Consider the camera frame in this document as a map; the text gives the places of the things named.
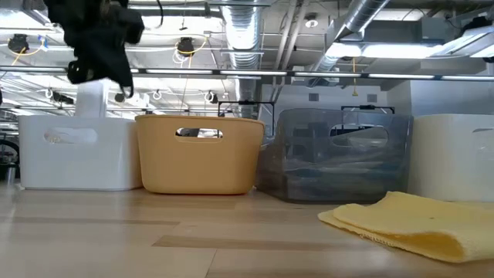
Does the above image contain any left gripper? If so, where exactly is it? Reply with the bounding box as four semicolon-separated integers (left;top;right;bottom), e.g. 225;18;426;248
42;0;146;100

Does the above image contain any white plastic bin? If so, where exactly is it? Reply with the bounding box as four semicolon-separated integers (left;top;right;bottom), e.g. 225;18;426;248
407;114;494;202
18;114;143;192

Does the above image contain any orange plastic bin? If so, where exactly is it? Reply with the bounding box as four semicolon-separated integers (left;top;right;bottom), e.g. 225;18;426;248
134;114;266;195

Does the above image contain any blue toothbrush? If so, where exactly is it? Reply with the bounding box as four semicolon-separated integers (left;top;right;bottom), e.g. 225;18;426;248
287;156;404;185

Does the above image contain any grey translucent plastic bin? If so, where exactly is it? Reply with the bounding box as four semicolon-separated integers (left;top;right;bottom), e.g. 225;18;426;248
255;107;414;205

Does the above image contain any white round column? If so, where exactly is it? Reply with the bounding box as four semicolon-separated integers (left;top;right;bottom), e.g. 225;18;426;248
75;79;110;117

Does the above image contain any long ceiling light strip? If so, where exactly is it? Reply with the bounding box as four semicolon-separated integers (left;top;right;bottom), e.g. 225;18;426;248
0;66;494;81

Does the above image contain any dark background equipment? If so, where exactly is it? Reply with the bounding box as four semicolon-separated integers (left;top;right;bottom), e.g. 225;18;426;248
0;138;20;181

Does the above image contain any yellow hanging plug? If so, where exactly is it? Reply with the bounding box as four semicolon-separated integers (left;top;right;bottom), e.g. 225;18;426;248
350;57;360;97

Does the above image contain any ceiling light panel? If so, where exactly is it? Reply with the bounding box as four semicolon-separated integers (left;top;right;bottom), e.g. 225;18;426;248
327;25;494;61

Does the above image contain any yellow folded cloth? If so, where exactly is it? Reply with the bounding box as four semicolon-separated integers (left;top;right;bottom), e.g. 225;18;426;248
317;191;494;264

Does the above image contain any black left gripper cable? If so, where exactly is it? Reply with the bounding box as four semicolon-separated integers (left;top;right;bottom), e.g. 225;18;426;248
154;0;165;28

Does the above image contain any black background rig frame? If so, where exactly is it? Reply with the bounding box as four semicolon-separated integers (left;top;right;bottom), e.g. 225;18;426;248
341;103;396;115

